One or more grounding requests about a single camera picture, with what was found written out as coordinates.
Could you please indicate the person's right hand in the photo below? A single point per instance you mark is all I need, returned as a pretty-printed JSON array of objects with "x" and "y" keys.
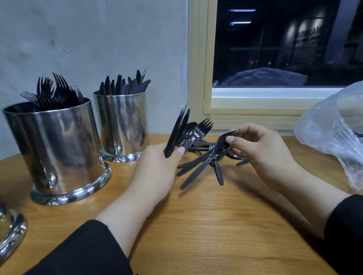
[{"x": 264, "y": 153}]

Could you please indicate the person's left hand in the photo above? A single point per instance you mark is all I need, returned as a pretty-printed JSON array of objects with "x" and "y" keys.
[{"x": 153, "y": 174}]

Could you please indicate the pile of black plastic cutlery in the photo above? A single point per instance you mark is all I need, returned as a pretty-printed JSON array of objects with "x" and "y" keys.
[{"x": 218, "y": 170}]

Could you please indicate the bunch of black knives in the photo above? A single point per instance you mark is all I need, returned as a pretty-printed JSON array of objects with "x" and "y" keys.
[{"x": 124, "y": 85}]

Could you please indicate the bunch of black forks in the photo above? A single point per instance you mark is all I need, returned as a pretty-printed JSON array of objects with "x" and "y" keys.
[{"x": 54, "y": 94}]

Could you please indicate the person's left forearm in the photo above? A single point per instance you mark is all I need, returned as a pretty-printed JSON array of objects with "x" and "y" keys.
[{"x": 66, "y": 267}]

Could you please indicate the dark parked car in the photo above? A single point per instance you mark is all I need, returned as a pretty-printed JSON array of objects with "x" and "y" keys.
[{"x": 263, "y": 79}]

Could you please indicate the clear plastic bag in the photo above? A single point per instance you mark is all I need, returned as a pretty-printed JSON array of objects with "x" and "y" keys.
[{"x": 349, "y": 131}]

